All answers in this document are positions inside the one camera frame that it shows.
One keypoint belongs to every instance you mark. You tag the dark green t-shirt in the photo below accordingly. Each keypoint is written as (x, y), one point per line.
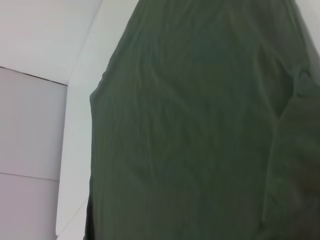
(200, 125)

